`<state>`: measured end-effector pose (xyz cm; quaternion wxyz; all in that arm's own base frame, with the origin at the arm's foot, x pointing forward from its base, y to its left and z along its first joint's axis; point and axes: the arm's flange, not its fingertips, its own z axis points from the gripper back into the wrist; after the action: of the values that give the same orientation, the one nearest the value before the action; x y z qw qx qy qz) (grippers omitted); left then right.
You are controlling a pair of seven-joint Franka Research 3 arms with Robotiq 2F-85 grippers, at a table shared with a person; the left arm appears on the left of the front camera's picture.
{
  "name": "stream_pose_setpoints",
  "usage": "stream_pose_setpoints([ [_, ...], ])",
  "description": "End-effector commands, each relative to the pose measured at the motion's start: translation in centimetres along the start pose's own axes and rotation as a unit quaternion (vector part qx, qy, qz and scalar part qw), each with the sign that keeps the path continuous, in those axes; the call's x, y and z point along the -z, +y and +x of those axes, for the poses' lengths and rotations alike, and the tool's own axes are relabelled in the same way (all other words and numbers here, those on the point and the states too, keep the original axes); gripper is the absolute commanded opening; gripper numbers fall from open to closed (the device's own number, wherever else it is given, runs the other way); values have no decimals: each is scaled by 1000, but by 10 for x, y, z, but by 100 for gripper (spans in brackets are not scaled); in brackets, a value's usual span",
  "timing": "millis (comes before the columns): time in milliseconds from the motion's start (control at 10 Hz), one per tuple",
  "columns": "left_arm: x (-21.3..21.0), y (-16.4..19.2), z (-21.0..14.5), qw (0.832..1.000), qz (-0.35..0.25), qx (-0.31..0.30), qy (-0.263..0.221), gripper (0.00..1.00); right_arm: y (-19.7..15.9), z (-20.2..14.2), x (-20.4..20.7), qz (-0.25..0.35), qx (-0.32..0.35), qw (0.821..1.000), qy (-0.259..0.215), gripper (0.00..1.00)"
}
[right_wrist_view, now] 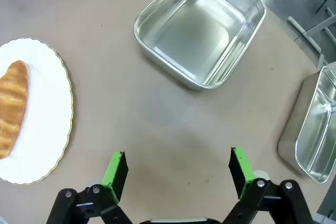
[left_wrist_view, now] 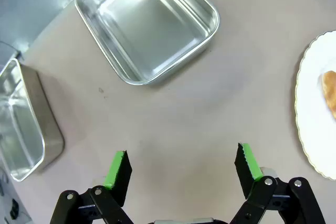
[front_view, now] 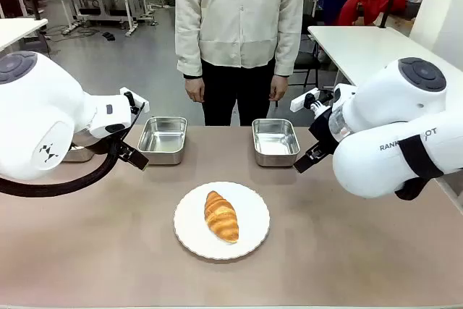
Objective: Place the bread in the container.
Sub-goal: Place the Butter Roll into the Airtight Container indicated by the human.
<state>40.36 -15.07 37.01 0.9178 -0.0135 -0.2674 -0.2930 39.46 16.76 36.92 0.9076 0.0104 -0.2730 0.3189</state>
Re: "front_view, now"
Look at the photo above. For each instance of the person in cream shirt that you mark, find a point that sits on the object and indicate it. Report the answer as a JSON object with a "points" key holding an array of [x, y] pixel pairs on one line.
{"points": [[238, 16]]}

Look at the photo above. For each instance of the black folding chair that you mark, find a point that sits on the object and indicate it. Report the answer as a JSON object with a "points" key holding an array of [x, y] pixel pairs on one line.
{"points": [[307, 61]]}

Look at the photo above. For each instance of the black floor pedal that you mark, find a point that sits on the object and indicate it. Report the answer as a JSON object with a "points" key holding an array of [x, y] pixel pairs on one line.
{"points": [[108, 36]]}

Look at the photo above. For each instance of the person left hand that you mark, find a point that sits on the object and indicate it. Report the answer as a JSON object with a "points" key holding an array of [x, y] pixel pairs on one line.
{"points": [[278, 88]]}

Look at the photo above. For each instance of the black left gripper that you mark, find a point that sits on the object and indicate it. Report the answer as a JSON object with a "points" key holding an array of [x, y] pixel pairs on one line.
{"points": [[123, 150]]}

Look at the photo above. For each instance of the golden croissant bread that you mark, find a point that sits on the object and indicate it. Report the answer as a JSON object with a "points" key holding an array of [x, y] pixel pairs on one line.
{"points": [[220, 216]]}

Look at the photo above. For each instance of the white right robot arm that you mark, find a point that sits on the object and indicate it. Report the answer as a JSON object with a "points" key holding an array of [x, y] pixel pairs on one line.
{"points": [[390, 106]]}

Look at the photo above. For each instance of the person right forearm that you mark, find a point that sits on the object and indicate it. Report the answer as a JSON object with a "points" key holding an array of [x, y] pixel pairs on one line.
{"points": [[188, 48]]}

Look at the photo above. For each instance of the white scalloped plate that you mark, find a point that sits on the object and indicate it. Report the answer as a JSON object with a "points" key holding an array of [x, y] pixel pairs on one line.
{"points": [[191, 229]]}

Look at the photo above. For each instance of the large white side table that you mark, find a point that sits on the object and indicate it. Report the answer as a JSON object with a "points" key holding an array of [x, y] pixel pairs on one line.
{"points": [[361, 48]]}

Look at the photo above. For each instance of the person right hand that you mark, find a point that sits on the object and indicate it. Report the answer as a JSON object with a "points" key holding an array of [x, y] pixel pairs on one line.
{"points": [[195, 90]]}

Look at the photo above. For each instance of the person left forearm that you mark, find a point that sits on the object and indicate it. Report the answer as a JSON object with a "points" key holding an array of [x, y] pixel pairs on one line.
{"points": [[287, 48]]}

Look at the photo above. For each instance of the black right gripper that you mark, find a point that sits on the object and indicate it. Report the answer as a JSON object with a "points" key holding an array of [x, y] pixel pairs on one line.
{"points": [[323, 131]]}

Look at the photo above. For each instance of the steel rectangular container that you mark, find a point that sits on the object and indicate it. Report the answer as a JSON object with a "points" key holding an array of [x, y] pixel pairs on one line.
{"points": [[162, 139], [275, 140], [77, 156]]}

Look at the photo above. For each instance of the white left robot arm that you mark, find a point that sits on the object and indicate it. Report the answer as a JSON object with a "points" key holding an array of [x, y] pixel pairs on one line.
{"points": [[36, 106]]}

